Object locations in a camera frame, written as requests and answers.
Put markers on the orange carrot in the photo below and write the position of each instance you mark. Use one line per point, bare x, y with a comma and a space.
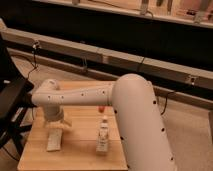
101, 109

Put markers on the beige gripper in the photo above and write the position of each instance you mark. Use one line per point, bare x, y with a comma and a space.
61, 124

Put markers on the black chair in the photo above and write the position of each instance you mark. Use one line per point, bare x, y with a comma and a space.
15, 99

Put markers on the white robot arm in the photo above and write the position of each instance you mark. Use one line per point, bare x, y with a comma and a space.
145, 143

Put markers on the white sponge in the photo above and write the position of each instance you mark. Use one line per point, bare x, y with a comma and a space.
54, 141

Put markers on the clear plastic bottle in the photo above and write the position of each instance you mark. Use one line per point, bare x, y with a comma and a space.
103, 137

